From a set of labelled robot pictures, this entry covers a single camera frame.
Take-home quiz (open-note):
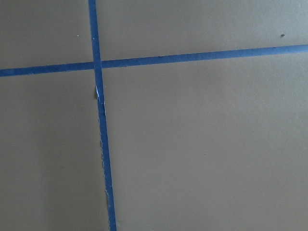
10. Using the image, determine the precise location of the brown cardboard table cover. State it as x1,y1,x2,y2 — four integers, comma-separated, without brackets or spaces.
0,0,308,231

